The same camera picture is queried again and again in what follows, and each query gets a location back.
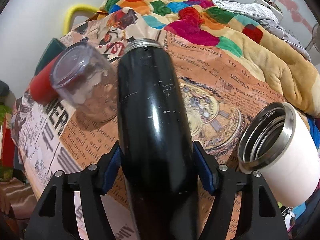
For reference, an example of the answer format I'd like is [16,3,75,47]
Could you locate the white steel tumbler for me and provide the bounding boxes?
[238,102,319,207]

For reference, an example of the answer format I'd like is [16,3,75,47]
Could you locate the colourful patchwork blanket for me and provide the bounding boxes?
[100,0,319,118]

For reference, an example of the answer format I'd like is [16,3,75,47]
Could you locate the clear plastic cup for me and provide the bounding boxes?
[50,42,117,122]

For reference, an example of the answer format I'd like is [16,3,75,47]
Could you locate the red steel tumbler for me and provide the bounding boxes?
[29,54,59,106]

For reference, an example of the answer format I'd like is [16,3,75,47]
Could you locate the standing electric fan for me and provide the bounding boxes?
[305,23,320,52]

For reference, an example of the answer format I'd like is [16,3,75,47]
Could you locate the white appliance by wardrobe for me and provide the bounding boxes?
[254,0,283,22]

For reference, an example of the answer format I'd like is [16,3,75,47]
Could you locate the white grey crumpled cloth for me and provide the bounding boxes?
[212,0,311,61]

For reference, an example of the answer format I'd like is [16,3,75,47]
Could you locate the black steel bottle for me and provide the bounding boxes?
[117,38,199,239]

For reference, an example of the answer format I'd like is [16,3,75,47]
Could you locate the yellow curved bed rail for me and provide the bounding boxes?
[62,3,99,36]

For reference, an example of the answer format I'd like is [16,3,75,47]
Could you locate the newspaper print tablecloth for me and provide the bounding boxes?
[14,9,283,198]

